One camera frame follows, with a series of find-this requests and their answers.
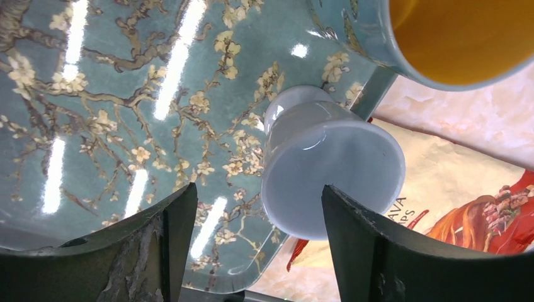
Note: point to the light blue mug yellow inside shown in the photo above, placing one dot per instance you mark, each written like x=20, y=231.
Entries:
x=448, y=45

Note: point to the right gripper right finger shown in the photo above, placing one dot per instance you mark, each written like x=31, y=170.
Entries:
x=377, y=259

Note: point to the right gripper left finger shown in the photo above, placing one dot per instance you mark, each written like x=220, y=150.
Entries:
x=140, y=258

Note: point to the pale grey mug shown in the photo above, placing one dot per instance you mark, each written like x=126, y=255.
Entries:
x=312, y=142

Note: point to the orange cream snack bag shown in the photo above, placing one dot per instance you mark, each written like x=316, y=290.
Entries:
x=448, y=187

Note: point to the floral blue serving tray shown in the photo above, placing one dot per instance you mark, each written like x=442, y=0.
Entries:
x=107, y=107

